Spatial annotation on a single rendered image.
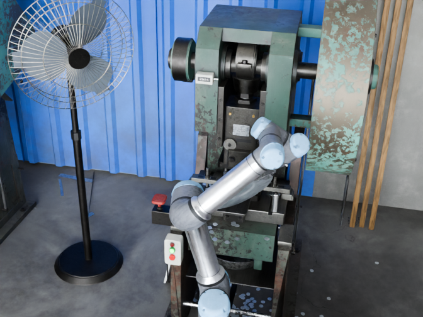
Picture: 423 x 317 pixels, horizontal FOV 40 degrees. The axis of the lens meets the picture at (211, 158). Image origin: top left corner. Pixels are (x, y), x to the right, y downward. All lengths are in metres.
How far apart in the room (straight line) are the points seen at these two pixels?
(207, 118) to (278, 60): 0.40
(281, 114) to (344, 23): 0.51
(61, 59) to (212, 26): 0.70
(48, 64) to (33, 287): 1.28
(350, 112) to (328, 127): 0.10
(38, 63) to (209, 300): 1.29
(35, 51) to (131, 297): 1.38
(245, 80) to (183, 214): 0.74
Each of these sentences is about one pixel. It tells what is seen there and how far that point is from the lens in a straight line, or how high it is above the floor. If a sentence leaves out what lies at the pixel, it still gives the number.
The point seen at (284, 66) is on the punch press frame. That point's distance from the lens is 2.31.
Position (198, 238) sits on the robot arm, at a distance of 2.12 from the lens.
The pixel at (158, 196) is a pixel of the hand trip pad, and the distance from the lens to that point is 2.59.
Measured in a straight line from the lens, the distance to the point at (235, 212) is 2.45.
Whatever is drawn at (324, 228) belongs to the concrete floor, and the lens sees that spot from 3.78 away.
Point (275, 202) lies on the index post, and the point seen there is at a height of 0.75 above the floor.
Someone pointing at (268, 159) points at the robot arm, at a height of 1.31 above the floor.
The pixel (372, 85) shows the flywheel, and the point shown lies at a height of 1.31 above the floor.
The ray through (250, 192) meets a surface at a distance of 2.38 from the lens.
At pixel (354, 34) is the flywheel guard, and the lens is 2.07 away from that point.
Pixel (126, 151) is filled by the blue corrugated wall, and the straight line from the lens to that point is 4.14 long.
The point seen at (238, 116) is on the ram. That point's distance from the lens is 2.46.
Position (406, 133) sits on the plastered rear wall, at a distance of 3.85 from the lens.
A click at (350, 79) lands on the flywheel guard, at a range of 2.04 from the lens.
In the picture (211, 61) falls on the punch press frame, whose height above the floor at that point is 1.38.
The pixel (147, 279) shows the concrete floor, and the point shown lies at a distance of 3.31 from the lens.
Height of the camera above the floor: 2.16
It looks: 29 degrees down
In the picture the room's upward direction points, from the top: 2 degrees clockwise
